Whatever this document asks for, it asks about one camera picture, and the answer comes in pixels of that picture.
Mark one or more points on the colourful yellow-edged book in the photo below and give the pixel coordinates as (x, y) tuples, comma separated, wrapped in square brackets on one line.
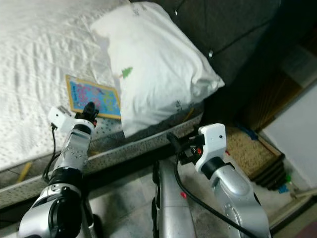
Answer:
[(94, 95)]

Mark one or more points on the white pillow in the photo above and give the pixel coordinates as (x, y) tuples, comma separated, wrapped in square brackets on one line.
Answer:
[(163, 64)]

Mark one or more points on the brown woven mat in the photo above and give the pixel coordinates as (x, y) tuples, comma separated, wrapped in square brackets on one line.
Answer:
[(252, 151)]

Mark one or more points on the grey right robot leg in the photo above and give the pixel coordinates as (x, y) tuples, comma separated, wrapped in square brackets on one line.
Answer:
[(173, 208)]

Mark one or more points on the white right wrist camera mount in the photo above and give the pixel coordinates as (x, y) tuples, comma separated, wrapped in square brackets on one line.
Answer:
[(213, 141)]

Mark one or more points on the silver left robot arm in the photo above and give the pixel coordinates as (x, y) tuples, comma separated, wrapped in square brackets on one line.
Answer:
[(74, 153)]

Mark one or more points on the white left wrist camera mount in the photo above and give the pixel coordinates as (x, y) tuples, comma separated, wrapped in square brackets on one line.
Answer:
[(59, 118)]

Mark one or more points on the dark bed frame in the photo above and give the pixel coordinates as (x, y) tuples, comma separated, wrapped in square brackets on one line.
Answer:
[(129, 163)]

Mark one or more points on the white quilted mattress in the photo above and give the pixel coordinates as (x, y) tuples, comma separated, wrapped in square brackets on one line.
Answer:
[(44, 59)]

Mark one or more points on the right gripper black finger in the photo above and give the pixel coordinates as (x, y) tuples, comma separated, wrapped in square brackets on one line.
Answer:
[(174, 143)]

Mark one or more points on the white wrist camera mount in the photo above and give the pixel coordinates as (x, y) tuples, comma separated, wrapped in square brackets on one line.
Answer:
[(59, 118), (213, 141)]

